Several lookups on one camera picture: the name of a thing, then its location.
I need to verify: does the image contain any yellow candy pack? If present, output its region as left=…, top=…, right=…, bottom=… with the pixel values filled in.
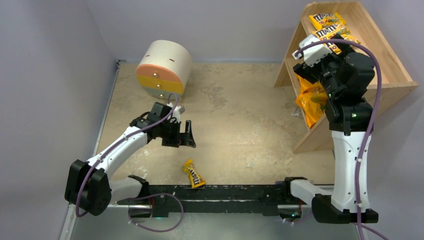
left=308, top=12, right=346, bottom=30
left=328, top=33, right=360, bottom=56

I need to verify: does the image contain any yellow candy pack horizontal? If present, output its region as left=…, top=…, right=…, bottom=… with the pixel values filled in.
left=312, top=23, right=350, bottom=40

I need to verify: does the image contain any large orange candy bag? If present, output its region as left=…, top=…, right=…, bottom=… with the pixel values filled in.
left=295, top=90, right=328, bottom=129
left=296, top=75, right=325, bottom=94

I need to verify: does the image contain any yellow M&M pack front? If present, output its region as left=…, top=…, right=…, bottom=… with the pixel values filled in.
left=181, top=158, right=206, bottom=188

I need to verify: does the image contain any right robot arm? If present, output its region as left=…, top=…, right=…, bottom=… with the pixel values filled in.
left=285, top=51, right=379, bottom=224

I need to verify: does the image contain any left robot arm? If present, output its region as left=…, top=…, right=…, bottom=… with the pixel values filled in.
left=64, top=102, right=196, bottom=217

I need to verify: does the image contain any wooden shelf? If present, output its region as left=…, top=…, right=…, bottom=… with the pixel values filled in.
left=274, top=0, right=419, bottom=154

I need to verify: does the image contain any round pastel drawer cabinet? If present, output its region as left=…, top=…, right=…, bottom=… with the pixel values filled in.
left=135, top=40, right=193, bottom=100

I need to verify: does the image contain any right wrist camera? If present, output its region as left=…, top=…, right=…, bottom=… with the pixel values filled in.
left=292, top=34, right=333, bottom=67

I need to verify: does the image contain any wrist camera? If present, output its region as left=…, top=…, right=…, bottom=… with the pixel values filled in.
left=167, top=105, right=185, bottom=122
left=292, top=34, right=333, bottom=67

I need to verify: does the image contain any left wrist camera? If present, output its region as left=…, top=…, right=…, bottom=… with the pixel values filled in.
left=167, top=105, right=185, bottom=122

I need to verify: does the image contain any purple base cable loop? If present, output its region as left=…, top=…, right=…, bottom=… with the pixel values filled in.
left=127, top=194, right=185, bottom=233

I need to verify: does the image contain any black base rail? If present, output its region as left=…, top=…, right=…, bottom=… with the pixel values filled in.
left=118, top=183, right=309, bottom=218

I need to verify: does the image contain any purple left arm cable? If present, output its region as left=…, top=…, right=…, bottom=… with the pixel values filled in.
left=74, top=93, right=180, bottom=219

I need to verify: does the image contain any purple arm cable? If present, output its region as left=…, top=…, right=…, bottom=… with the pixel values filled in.
left=294, top=39, right=390, bottom=240
left=74, top=93, right=180, bottom=219

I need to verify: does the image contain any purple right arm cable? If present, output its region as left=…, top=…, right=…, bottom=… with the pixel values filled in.
left=294, top=39, right=390, bottom=240

